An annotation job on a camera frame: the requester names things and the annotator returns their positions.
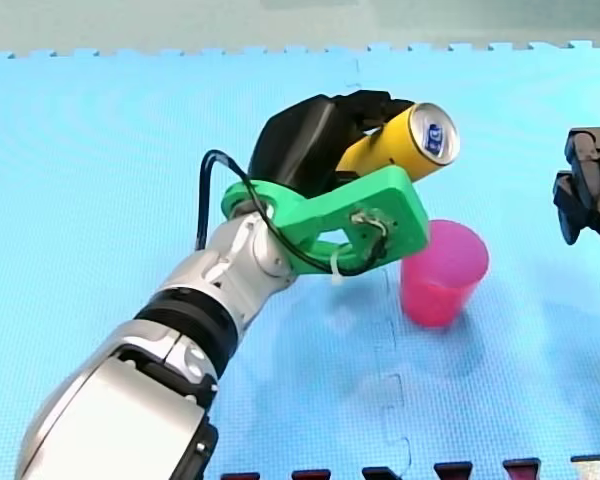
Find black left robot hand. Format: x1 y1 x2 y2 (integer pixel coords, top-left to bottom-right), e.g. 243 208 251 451
246 89 415 197

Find yellow drink can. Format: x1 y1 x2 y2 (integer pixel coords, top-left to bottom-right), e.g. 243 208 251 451
336 102 461 183

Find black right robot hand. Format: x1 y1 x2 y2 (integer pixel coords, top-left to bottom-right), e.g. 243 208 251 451
552 126 600 248

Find pink plastic cup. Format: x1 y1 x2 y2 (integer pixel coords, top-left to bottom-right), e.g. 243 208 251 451
400 218 490 329

